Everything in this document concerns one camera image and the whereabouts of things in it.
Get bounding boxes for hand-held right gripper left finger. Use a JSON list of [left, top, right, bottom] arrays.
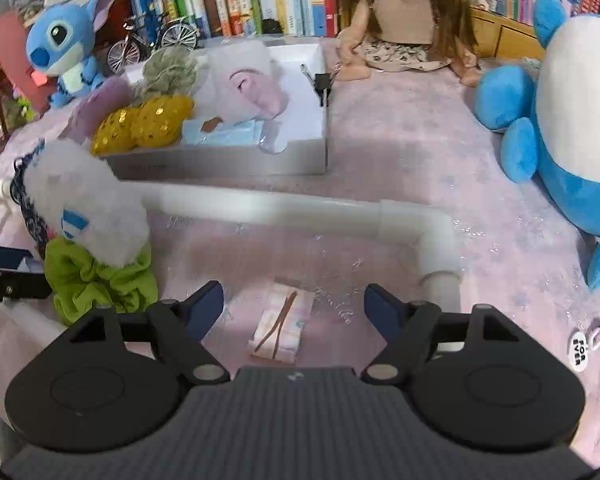
[[67, 280, 231, 386]]

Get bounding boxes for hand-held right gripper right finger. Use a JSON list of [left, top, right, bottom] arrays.
[[361, 282, 523, 386]]

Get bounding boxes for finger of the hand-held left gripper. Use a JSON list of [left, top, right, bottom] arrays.
[[0, 269, 53, 318], [0, 241, 33, 273]]

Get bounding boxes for navy floral scrunchie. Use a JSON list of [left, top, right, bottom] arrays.
[[10, 140, 51, 261]]

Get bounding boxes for lime green scrunchie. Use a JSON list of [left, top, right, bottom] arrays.
[[44, 237, 160, 327]]

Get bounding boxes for pink striped packet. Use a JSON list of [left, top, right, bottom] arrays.
[[248, 282, 315, 363]]

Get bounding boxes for white fluffy plush toy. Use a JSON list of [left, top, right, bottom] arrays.
[[22, 140, 152, 267]]

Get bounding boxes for white pipe frame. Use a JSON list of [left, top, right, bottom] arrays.
[[0, 179, 465, 356]]

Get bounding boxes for white cardboard box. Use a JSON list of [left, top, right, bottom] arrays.
[[102, 42, 329, 181]]

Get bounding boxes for gold sequin pad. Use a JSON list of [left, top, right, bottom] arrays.
[[130, 95, 196, 150], [90, 106, 141, 157]]

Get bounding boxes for blue face mask packet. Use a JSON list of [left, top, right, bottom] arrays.
[[181, 117, 266, 148]]

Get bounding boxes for purple plush toy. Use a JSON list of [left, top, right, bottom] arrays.
[[57, 77, 133, 143]]

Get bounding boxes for pale pink fluffy plush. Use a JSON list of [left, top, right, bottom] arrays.
[[207, 57, 287, 121]]

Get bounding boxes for green checked scrunchie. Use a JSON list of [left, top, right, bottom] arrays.
[[139, 46, 201, 103]]

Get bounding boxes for green toy figures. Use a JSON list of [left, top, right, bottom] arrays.
[[2, 95, 38, 123]]

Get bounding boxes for pink wooden house model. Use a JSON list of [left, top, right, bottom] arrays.
[[0, 10, 51, 161]]

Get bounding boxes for blue alien plush toy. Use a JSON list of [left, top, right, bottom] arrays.
[[26, 0, 112, 108]]

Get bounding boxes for black binder clip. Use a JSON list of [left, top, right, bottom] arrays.
[[300, 63, 338, 107]]

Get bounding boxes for blue and white plush toy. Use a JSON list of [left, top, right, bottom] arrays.
[[475, 0, 600, 293]]

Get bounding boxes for black model bicycle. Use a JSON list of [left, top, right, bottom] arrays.
[[106, 12, 201, 72]]

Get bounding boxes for yellow wooden drawer box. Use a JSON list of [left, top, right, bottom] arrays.
[[470, 7, 548, 61]]

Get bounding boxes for brown haired doll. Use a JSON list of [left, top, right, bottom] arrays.
[[335, 0, 483, 86]]

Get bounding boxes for white oval charm keychain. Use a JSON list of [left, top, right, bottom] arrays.
[[569, 324, 600, 372]]

